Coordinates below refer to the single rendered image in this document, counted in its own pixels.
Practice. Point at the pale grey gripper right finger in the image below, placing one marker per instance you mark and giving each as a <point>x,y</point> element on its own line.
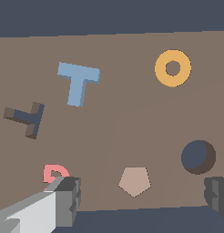
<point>219,194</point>

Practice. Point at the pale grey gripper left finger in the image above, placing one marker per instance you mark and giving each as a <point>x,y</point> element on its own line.
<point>44,209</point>

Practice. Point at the pink D-shaped block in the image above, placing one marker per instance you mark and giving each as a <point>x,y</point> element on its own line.
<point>54,173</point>

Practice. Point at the beige pentagon block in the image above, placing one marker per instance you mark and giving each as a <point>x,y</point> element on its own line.
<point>134,181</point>

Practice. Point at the blue T-shaped block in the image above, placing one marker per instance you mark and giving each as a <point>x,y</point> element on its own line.
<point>77,83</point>

